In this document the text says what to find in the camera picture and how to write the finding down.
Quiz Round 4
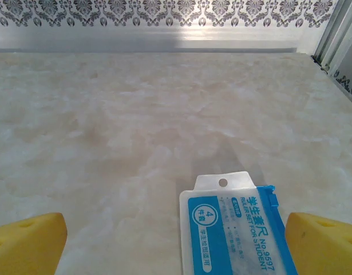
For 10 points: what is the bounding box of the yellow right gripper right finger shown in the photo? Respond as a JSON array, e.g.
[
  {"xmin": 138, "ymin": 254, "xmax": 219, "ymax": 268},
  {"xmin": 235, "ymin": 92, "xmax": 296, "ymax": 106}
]
[{"xmin": 284, "ymin": 212, "xmax": 352, "ymax": 275}]

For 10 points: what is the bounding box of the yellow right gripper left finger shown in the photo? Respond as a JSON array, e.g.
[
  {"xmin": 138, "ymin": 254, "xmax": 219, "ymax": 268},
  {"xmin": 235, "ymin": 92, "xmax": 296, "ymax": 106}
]
[{"xmin": 0, "ymin": 212, "xmax": 68, "ymax": 275}]

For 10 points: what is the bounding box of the blue white ruler set pouch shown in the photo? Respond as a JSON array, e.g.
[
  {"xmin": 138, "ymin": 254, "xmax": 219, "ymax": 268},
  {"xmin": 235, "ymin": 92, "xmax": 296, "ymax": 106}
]
[{"xmin": 179, "ymin": 171, "xmax": 299, "ymax": 275}]

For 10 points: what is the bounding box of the aluminium back strip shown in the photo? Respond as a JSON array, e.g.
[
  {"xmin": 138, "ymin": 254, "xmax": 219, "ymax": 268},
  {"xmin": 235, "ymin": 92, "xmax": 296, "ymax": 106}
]
[{"xmin": 0, "ymin": 24, "xmax": 298, "ymax": 54}]

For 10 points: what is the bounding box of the aluminium frame post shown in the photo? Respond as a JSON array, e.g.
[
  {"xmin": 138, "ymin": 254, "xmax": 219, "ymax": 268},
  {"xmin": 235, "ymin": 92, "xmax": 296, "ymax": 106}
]
[{"xmin": 311, "ymin": 0, "xmax": 352, "ymax": 103}]

